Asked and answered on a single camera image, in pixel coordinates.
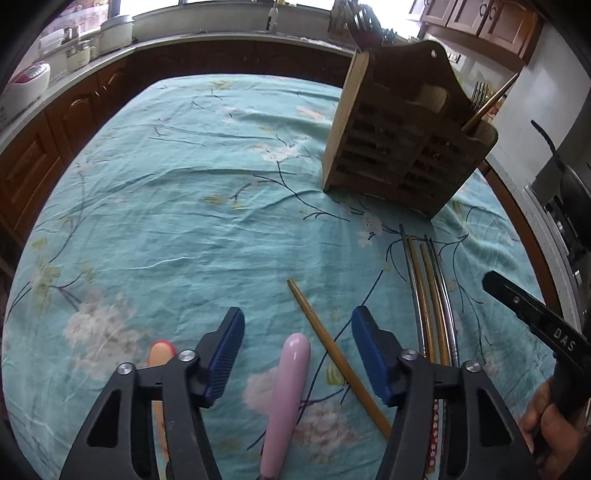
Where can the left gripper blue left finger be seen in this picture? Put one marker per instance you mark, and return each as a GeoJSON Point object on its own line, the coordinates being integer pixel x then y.
{"type": "Point", "coordinates": [219, 350]}

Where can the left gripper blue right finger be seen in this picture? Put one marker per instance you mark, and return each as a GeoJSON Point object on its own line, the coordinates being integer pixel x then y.
{"type": "Point", "coordinates": [377, 348]}

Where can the person's right hand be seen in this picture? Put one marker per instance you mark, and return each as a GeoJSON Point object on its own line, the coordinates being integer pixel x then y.
{"type": "Point", "coordinates": [563, 438]}

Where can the gas stove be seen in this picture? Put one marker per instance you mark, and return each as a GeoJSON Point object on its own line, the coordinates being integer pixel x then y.
{"type": "Point", "coordinates": [572, 257]}

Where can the teal floral tablecloth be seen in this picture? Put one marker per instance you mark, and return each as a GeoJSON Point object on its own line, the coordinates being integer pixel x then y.
{"type": "Point", "coordinates": [205, 193]}

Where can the black wok with lid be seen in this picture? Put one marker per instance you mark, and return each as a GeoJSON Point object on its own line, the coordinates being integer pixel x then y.
{"type": "Point", "coordinates": [575, 194]}

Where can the wooden utensil caddy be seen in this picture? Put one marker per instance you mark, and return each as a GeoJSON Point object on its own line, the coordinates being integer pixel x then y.
{"type": "Point", "coordinates": [402, 131]}

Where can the lower wooden base cabinets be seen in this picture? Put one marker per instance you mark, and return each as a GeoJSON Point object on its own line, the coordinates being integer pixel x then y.
{"type": "Point", "coordinates": [36, 150]}

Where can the white red rice cooker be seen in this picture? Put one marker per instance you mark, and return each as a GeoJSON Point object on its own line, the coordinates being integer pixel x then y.
{"type": "Point", "coordinates": [24, 90]}

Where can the small cream appliance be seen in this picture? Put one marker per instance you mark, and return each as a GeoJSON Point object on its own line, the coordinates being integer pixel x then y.
{"type": "Point", "coordinates": [80, 55]}

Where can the white electric pot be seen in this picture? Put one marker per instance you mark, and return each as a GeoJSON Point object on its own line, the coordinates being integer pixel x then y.
{"type": "Point", "coordinates": [115, 33]}

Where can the pink handled butter knife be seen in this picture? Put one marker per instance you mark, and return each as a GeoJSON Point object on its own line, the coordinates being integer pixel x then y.
{"type": "Point", "coordinates": [285, 403]}

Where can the upper wooden wall cabinets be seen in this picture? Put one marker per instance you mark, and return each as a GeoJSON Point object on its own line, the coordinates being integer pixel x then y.
{"type": "Point", "coordinates": [504, 31]}

